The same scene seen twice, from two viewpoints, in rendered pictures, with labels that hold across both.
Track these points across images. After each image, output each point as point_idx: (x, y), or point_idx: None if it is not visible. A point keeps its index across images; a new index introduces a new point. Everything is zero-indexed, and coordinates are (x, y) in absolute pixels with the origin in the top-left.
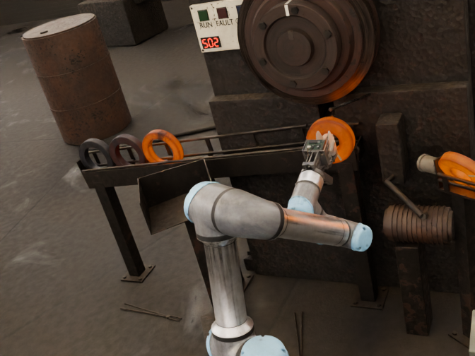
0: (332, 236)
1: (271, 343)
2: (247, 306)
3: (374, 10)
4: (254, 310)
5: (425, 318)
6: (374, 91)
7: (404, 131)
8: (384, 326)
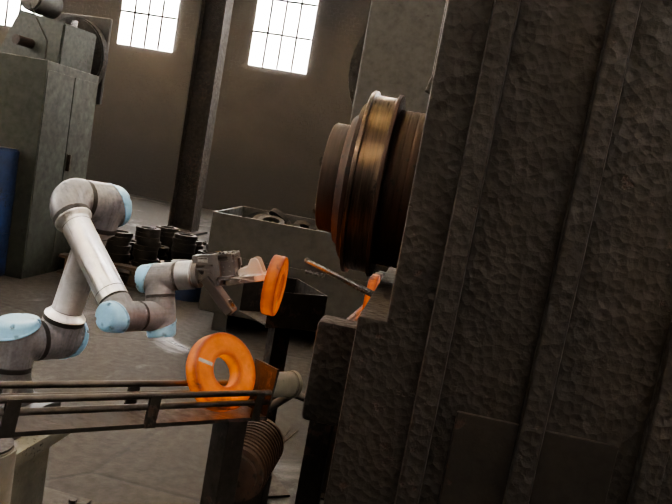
0: (89, 281)
1: (24, 321)
2: (283, 498)
3: (380, 167)
4: (276, 502)
5: None
6: (376, 292)
7: (345, 355)
8: None
